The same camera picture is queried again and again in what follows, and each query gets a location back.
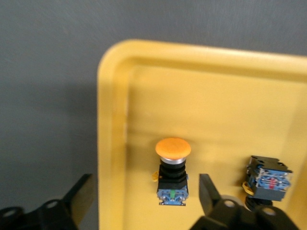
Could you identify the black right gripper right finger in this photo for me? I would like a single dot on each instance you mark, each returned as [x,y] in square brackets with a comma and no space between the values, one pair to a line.
[225,215]

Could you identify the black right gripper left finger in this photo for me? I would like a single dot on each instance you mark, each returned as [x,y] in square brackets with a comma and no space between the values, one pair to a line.
[62,213]

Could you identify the orange mushroom push button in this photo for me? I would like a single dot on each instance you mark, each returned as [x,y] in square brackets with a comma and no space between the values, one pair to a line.
[172,177]

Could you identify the yellow plastic tray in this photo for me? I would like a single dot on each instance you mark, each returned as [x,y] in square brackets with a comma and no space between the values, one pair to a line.
[216,95]

